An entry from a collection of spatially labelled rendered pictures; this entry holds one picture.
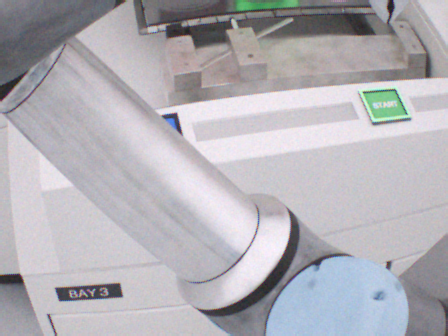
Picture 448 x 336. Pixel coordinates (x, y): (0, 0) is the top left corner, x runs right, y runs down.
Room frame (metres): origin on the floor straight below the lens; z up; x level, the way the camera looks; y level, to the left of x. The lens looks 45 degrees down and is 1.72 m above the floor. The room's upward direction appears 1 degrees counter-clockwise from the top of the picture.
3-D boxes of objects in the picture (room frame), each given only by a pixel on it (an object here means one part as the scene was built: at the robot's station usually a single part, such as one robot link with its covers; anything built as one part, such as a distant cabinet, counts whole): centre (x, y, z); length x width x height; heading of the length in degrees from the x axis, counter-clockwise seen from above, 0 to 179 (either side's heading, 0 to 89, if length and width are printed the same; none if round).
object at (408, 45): (1.08, -0.27, 0.89); 0.08 x 0.03 x 0.03; 11
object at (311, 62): (1.05, -0.11, 0.87); 0.36 x 0.08 x 0.03; 101
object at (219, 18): (1.12, -0.07, 0.90); 0.38 x 0.01 x 0.01; 101
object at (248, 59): (1.03, -0.03, 0.89); 0.08 x 0.03 x 0.03; 11
